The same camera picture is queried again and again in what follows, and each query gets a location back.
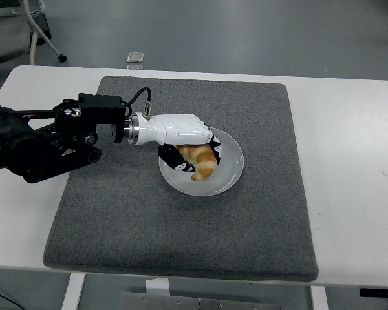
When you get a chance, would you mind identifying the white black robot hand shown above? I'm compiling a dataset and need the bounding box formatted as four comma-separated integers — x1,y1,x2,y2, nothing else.
136,112,223,173

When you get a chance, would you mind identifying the golden croissant bread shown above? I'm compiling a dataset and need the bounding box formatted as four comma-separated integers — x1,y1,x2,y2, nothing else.
176,144,219,182

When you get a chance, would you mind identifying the round white plate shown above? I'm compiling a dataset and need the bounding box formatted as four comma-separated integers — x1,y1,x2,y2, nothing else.
158,126,245,197

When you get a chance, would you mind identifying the grey metal plate with screws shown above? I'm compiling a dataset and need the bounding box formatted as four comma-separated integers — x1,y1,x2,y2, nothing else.
118,291,282,310

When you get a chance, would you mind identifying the grey felt mat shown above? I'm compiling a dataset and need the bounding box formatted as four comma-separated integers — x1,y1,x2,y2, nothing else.
43,76,319,282

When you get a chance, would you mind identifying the grey office chair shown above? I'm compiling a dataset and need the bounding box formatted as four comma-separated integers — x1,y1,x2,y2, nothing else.
0,0,68,74

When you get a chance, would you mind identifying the white table leg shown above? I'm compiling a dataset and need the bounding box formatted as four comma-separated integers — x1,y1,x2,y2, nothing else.
310,285,329,310
61,273,87,310

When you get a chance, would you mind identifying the black control panel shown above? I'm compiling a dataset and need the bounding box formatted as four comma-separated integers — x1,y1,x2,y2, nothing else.
359,287,388,298

